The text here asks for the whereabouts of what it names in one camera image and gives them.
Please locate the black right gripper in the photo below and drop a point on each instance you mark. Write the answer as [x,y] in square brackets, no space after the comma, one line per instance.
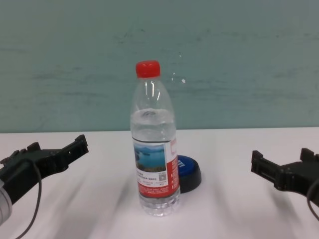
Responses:
[296,176]

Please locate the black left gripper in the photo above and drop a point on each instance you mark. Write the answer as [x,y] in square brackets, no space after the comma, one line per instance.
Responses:
[17,175]

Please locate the clear water bottle red cap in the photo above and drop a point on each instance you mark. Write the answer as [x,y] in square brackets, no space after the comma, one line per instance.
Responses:
[154,129]

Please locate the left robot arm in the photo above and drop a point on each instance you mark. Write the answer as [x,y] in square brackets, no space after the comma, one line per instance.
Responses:
[3,204]

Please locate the blue push button black base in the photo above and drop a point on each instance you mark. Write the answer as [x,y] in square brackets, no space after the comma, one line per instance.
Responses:
[188,171]

